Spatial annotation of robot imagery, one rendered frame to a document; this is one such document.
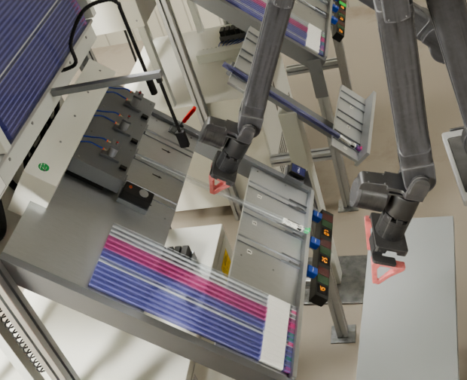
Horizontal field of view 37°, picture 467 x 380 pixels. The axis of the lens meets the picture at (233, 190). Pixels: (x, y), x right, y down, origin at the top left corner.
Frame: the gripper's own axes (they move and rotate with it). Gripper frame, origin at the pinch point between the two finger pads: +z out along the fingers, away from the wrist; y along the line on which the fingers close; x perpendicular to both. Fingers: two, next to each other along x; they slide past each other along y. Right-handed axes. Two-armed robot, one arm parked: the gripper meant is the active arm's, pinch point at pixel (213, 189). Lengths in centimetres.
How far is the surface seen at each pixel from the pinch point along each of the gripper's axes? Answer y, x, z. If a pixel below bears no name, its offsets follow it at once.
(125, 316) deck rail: 49, -13, 1
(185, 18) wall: -299, -22, 118
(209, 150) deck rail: -19.3, -3.1, 2.9
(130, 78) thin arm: 8.4, -30.7, -29.0
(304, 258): 10.1, 29.0, 2.2
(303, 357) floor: -15, 61, 71
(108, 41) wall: -305, -67, 164
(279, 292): 23.1, 23.6, 4.3
